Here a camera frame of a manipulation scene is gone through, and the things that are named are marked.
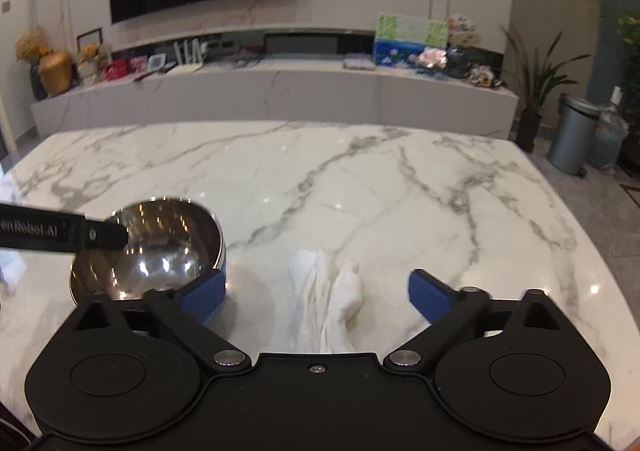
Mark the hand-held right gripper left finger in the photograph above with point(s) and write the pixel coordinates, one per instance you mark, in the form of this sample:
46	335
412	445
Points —
205	296

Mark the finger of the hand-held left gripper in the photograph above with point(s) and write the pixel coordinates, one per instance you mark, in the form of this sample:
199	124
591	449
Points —
105	236

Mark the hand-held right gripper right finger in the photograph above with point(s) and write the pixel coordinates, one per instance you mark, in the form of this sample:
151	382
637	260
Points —
427	293

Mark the blue steel bowl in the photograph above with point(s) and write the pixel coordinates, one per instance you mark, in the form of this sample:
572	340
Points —
170	241

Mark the white paper towel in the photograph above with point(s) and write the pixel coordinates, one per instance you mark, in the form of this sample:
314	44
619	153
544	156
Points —
325	301

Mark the dark vase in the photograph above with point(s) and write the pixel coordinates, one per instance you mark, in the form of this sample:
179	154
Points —
37	83

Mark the gold vase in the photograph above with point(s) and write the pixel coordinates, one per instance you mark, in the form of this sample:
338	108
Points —
56	73

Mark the red gift box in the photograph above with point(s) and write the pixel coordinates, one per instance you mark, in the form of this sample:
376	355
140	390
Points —
117	70

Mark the teddy bear bouquet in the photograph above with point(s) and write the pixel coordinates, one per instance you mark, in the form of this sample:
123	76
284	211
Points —
92	63

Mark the pink card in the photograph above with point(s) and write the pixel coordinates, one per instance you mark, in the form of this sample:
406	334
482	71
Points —
139	64

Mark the white desk clock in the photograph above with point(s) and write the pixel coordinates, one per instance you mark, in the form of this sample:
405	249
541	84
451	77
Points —
157	62

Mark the dried yellow flowers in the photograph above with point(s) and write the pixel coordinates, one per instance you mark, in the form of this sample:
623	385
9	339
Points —
31	45

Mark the white router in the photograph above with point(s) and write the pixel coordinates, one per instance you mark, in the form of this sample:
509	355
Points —
187	67

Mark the grey metal trash can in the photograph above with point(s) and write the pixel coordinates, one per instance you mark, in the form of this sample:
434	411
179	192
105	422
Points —
570	136

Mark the white marble media console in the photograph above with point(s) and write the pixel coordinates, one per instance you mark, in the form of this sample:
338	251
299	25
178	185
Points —
280	91

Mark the black and white figurines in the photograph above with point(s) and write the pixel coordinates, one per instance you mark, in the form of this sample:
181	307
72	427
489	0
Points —
485	77

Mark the potted green plant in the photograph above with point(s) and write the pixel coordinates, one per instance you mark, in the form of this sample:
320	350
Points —
532	91

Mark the dark glass jar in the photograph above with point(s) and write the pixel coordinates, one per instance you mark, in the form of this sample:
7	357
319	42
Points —
456	62

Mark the clear box of pink flowers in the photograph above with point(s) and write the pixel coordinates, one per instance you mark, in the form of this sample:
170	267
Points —
431	60

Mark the clear water jug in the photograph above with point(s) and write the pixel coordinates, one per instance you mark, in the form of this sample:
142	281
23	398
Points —
607	136

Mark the open notebook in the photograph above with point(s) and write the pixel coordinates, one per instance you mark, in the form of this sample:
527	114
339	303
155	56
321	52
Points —
358	62

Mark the lotus pond painting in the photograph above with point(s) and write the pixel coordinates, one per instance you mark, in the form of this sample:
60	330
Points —
400	41

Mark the round paper fan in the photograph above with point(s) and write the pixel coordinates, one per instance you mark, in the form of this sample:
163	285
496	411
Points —
462	28

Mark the black media box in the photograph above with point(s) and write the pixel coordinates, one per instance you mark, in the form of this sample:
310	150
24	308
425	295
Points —
302	43

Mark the black picture frame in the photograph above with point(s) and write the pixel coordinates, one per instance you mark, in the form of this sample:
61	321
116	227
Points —
89	37

